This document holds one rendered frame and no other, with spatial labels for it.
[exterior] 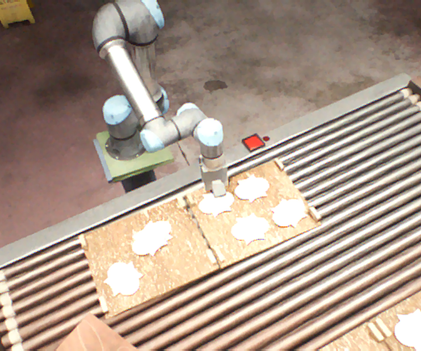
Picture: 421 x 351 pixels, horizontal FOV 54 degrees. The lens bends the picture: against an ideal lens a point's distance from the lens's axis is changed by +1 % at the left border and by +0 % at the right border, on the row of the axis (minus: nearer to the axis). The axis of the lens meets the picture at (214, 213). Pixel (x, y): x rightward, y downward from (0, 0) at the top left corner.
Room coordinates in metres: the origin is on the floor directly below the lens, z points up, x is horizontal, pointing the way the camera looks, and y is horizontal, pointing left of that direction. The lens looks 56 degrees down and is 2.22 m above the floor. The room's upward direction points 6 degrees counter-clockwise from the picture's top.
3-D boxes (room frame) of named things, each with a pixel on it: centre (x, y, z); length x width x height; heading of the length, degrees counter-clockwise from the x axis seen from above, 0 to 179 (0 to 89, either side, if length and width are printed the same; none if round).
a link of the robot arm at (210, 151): (0.91, -0.01, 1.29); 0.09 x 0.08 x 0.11; 28
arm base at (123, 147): (1.30, 0.35, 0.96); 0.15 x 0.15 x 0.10
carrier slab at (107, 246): (0.73, 0.26, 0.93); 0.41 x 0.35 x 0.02; 110
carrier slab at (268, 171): (0.87, -0.14, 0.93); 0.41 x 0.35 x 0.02; 109
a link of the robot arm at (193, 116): (0.99, 0.05, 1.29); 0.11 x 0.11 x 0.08; 28
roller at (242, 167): (1.08, -0.07, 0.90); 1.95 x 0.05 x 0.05; 113
